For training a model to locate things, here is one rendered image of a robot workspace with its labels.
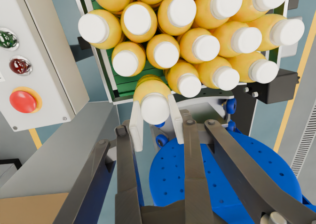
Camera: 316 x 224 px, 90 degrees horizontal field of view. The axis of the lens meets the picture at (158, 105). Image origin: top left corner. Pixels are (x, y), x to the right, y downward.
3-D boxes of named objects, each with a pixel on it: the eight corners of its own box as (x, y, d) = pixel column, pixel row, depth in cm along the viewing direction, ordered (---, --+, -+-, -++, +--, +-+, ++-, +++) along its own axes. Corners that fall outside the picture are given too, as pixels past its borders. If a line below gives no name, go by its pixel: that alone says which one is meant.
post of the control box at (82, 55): (119, 45, 124) (43, 70, 32) (118, 40, 122) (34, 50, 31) (124, 44, 124) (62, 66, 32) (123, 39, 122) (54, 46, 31)
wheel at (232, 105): (225, 116, 43) (233, 117, 42) (225, 101, 41) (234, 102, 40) (229, 109, 46) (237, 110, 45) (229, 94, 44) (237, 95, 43)
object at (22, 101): (21, 112, 25) (16, 115, 24) (9, 91, 24) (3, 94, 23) (43, 108, 25) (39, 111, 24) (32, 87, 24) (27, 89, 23)
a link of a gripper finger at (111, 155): (133, 158, 14) (100, 165, 14) (136, 129, 19) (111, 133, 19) (129, 146, 14) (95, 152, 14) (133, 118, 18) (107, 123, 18)
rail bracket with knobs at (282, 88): (236, 93, 48) (258, 106, 39) (237, 69, 45) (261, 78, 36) (268, 87, 48) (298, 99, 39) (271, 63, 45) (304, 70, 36)
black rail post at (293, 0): (261, 15, 40) (287, 11, 33) (263, 2, 39) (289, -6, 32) (270, 14, 40) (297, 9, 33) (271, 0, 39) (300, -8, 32)
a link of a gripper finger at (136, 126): (142, 151, 16) (135, 152, 16) (143, 118, 23) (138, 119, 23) (136, 127, 15) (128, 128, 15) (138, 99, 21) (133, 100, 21)
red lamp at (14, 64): (18, 74, 23) (11, 76, 22) (9, 59, 22) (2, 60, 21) (32, 72, 23) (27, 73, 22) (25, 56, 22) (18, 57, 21)
